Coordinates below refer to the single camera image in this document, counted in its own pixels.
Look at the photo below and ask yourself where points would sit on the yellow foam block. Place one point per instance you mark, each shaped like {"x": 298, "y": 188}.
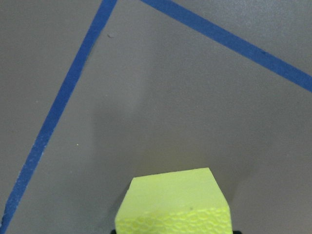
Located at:
{"x": 182, "y": 202}

